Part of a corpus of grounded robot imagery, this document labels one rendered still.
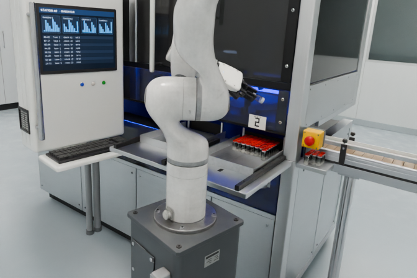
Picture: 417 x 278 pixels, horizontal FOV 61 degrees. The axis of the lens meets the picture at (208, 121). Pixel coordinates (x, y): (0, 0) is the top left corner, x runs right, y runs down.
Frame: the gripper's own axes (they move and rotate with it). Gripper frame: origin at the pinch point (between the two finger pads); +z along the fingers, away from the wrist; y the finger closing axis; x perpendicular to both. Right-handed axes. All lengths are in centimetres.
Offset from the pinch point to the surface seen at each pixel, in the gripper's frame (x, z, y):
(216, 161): 31.9, 6.7, -7.4
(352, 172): 11, 59, 3
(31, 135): 84, -65, -1
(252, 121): 26.7, 17.5, 18.5
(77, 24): 47, -71, 41
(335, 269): 49, 85, -19
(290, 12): -16.1, 4.1, 38.2
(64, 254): 167, -23, -17
